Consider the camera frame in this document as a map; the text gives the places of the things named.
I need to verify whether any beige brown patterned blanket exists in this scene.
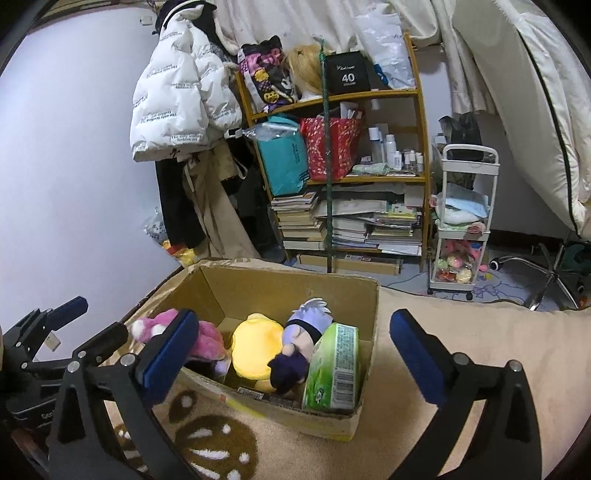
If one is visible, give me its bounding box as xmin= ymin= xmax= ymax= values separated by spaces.
xmin=107 ymin=260 xmax=590 ymax=479

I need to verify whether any black tissue pack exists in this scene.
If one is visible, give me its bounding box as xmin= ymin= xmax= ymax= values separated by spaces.
xmin=236 ymin=386 xmax=301 ymax=409

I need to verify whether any stack of books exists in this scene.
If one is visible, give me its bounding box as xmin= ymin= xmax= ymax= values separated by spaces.
xmin=270 ymin=189 xmax=327 ymax=251

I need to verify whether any teal bag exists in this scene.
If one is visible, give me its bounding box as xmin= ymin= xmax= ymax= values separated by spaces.
xmin=256 ymin=116 xmax=310 ymax=197

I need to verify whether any white folded mattress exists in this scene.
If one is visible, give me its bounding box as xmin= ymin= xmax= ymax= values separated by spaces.
xmin=453 ymin=1 xmax=590 ymax=240

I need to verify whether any white rolling cart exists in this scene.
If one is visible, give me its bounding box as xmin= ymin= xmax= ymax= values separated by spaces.
xmin=428 ymin=144 xmax=500 ymax=301

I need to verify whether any office chair base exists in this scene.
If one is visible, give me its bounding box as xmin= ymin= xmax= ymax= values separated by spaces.
xmin=488 ymin=241 xmax=590 ymax=311

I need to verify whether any black box labelled 40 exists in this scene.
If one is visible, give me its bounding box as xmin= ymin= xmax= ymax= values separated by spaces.
xmin=325 ymin=51 xmax=370 ymax=95

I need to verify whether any white curtain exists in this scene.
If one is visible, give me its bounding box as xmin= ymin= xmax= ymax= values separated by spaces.
xmin=214 ymin=1 xmax=496 ymax=114

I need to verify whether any purple lavender plush doll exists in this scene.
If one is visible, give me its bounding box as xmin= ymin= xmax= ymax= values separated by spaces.
xmin=269 ymin=298 xmax=334 ymax=395

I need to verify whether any green tissue pack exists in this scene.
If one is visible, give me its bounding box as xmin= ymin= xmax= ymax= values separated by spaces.
xmin=303 ymin=323 xmax=360 ymax=414

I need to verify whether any red patterned gift bag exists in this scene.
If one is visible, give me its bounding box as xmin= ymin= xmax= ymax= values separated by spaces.
xmin=300 ymin=117 xmax=362 ymax=182

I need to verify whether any white puffer jacket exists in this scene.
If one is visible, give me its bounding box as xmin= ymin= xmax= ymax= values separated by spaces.
xmin=129 ymin=1 xmax=242 ymax=162

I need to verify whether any pink plush toy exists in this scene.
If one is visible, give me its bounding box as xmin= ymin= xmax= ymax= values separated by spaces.
xmin=129 ymin=308 xmax=231 ymax=381

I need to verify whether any cardboard box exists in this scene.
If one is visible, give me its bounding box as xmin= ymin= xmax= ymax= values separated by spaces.
xmin=103 ymin=257 xmax=381 ymax=443

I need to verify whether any green pole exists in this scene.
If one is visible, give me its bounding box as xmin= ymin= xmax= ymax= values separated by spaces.
xmin=316 ymin=37 xmax=332 ymax=273

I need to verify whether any beige hanging coat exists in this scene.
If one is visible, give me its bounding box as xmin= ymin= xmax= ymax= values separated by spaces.
xmin=182 ymin=141 xmax=259 ymax=259

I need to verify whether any blonde wig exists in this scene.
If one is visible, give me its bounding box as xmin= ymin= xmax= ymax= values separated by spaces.
xmin=284 ymin=44 xmax=322 ymax=101

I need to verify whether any yellow plush zipper pouch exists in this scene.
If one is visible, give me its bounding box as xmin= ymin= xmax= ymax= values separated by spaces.
xmin=230 ymin=313 xmax=283 ymax=393

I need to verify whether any wooden bookshelf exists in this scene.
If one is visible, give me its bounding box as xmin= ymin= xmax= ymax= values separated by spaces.
xmin=235 ymin=31 xmax=431 ymax=271

